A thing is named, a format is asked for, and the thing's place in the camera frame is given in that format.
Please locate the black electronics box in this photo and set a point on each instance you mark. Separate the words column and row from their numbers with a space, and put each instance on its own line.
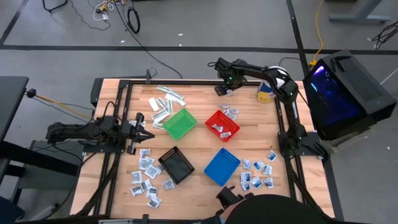
column 97, row 90

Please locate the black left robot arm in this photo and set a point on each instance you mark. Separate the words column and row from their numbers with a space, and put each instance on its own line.
column 71, row 130

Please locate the white bandage strip packet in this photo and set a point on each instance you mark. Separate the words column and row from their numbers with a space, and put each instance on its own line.
column 161, row 102
column 174, row 97
column 169, row 106
column 163, row 89
column 160, row 115
column 154, row 104
column 143, row 124
column 182, row 103
column 158, row 125

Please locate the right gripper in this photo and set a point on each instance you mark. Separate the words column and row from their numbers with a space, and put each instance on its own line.
column 234, row 79

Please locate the white black-print square packet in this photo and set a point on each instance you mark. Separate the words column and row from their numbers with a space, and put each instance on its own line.
column 145, row 152
column 159, row 169
column 136, row 190
column 145, row 184
column 168, row 184
column 136, row 177
column 150, row 160
column 154, row 203
column 143, row 164
column 152, row 193
column 151, row 171

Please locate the disinfectant wipes canister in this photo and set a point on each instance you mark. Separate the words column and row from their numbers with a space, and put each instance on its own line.
column 264, row 93

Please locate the grey desk foot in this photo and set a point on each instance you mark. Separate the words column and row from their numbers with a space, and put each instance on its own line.
column 357, row 17

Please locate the small white grey packet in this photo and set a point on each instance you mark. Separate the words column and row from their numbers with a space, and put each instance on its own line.
column 229, row 92
column 224, row 106
column 233, row 111
column 217, row 127
column 231, row 116
column 225, row 135

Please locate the red plastic basket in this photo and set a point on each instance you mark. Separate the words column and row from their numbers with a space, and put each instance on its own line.
column 222, row 126

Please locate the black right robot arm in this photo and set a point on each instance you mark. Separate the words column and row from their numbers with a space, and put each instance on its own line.
column 290, row 124

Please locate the blue plastic basket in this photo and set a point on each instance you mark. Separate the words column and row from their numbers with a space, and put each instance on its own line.
column 222, row 167

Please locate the green plastic basket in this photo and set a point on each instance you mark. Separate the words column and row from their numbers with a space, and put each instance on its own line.
column 180, row 124

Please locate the black desk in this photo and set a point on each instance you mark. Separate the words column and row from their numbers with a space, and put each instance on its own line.
column 12, row 102

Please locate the black table-level camera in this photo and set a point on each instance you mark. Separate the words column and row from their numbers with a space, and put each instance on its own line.
column 228, row 196

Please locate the black aluminium table frame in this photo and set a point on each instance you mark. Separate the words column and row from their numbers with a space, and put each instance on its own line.
column 192, row 82

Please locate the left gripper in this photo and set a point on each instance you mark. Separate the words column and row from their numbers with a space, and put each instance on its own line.
column 129, row 132

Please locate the black clamp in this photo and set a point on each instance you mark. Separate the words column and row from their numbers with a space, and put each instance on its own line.
column 148, row 76

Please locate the person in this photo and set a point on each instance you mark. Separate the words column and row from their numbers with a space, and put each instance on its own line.
column 280, row 211

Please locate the black computer tower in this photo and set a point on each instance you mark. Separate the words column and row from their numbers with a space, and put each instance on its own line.
column 357, row 93

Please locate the black plastic basket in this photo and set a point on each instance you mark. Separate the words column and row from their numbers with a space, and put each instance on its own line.
column 176, row 165

